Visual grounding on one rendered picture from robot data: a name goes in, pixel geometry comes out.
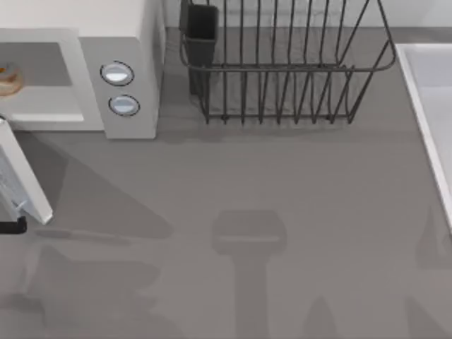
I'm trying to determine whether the microwave knob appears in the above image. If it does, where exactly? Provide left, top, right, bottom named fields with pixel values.
left=100, top=60, right=136, bottom=87
left=107, top=93, right=141, bottom=117

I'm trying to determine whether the dark cutlery holder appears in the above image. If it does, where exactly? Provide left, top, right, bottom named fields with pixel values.
left=179, top=0, right=220, bottom=96

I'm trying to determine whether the pale microwave oven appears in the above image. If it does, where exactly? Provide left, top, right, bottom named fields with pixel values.
left=0, top=0, right=167, bottom=140

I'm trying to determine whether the white microwave door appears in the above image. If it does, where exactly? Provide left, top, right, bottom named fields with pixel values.
left=0, top=113, right=54, bottom=226

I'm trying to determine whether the white sink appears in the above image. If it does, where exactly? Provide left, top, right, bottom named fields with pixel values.
left=394, top=42, right=452, bottom=237

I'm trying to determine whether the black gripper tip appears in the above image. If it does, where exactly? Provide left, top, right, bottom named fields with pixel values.
left=0, top=215, right=28, bottom=235

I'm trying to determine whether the brown bread on plate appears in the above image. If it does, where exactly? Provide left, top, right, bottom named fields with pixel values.
left=0, top=62, right=25, bottom=97

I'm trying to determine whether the dark wire dish rack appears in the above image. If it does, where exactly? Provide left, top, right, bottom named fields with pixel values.
left=179, top=0, right=397, bottom=126

